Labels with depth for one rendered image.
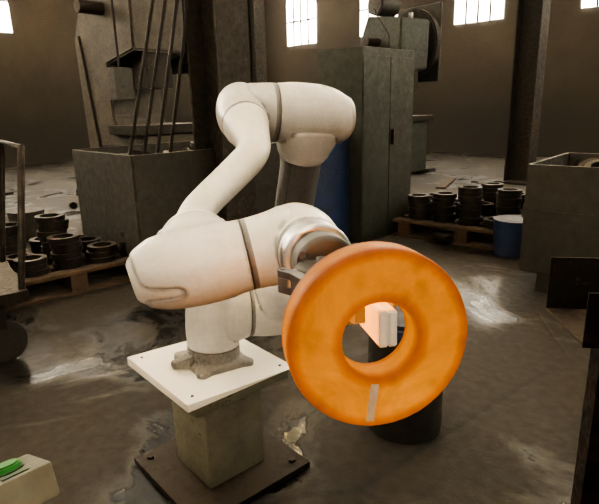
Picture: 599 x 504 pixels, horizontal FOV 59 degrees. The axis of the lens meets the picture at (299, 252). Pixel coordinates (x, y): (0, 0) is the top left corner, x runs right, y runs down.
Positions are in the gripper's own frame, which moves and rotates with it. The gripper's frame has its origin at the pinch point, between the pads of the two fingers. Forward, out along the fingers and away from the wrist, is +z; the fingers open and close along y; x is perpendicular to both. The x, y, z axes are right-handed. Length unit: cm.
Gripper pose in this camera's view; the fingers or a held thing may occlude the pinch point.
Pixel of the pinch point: (374, 314)
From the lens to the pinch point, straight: 46.1
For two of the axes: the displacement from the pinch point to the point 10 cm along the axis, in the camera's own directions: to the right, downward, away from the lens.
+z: 1.9, 2.1, -9.6
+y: -9.8, 0.7, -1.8
